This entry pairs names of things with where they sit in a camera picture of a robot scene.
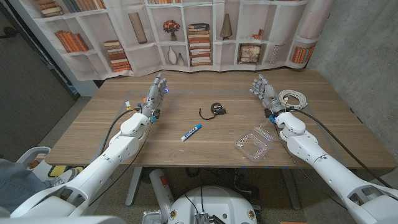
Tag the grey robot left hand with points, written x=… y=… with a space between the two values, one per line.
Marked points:
x=154 y=99

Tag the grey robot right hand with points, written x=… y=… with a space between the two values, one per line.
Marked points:
x=269 y=95

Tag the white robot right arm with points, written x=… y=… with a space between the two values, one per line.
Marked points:
x=311 y=149

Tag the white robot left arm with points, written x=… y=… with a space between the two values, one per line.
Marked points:
x=109 y=155

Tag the blue and white marker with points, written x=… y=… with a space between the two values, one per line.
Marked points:
x=190 y=133

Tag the black tape measure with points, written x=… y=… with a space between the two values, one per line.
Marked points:
x=217 y=109

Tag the clear plastic clamshell container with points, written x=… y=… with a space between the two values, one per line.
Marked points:
x=253 y=146

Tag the white table leg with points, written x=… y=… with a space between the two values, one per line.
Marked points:
x=291 y=189
x=133 y=186

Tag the printed bookshelf backdrop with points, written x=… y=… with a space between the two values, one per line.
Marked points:
x=202 y=18

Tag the yellow and black object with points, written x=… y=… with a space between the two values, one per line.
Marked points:
x=57 y=170

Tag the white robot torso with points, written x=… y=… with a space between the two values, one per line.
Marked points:
x=214 y=205

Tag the white chair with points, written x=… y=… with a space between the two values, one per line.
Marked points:
x=29 y=155

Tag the person in blue jeans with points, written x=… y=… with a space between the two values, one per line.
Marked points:
x=15 y=183

